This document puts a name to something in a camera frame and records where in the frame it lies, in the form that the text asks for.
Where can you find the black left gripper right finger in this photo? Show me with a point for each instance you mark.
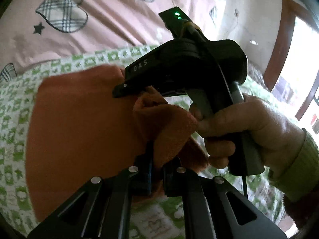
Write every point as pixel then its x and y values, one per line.
pixel 179 180

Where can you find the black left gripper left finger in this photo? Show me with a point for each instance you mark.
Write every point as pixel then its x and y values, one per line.
pixel 135 180

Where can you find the rust orange garment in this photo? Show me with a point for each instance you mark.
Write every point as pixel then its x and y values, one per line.
pixel 79 130

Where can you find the person's right hand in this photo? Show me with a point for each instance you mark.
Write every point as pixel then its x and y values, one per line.
pixel 280 140

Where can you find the green white patterned quilt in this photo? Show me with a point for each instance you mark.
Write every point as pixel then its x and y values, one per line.
pixel 162 218

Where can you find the olive green right sleeve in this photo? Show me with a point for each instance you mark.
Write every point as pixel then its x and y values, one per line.
pixel 301 177

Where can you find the pink heart pattern bedsheet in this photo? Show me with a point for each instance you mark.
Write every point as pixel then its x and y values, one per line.
pixel 34 31

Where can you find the brown wooden door frame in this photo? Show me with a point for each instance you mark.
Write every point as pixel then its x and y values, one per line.
pixel 290 10

